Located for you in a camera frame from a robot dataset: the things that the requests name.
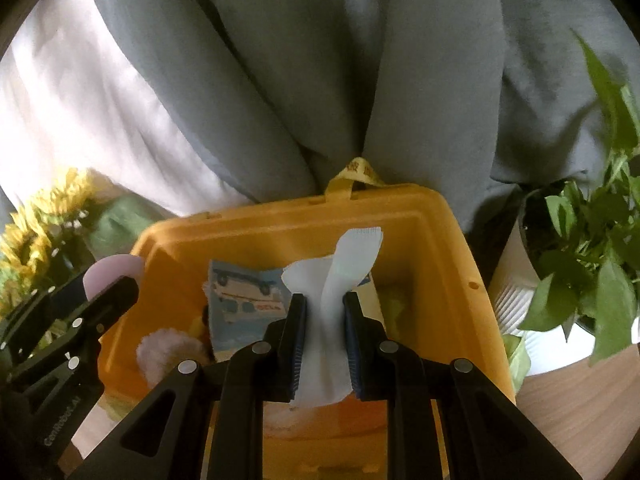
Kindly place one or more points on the green plant in white pot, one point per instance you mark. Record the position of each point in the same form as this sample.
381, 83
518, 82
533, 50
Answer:
565, 270

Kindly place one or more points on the grey curtain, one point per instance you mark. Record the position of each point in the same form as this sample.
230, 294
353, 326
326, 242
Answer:
325, 85

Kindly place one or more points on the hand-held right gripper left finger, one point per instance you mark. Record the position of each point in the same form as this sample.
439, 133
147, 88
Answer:
299, 340

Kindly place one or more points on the pink plush toy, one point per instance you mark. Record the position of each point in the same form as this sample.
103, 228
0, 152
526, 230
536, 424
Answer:
107, 270

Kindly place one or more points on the pastel cloth book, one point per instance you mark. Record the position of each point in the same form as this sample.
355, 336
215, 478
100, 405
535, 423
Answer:
240, 305

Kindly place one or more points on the sunflower bouquet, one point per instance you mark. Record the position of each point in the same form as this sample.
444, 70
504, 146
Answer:
35, 240

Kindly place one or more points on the orange plastic storage box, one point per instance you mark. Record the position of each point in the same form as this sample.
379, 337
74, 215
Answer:
440, 260

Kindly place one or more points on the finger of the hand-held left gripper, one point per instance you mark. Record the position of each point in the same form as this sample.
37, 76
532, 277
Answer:
25, 320
110, 305

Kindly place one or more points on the white sheer curtain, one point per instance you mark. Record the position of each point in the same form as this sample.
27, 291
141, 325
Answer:
75, 110

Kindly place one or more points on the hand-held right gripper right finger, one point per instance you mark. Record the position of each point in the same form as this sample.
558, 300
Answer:
351, 345

